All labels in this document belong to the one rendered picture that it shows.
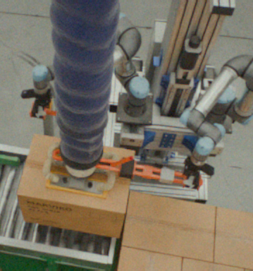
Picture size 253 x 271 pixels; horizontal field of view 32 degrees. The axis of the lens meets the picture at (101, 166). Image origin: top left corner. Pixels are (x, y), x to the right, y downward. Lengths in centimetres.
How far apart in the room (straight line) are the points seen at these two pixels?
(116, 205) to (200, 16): 108
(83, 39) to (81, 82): 22
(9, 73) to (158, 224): 214
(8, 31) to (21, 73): 55
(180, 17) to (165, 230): 134
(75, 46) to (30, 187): 111
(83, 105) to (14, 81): 252
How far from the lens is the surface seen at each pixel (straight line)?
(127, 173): 232
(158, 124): 285
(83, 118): 185
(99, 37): 150
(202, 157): 213
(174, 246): 294
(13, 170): 310
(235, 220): 312
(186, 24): 246
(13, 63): 438
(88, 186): 239
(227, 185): 386
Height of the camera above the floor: 327
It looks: 61 degrees down
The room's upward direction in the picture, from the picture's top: 7 degrees clockwise
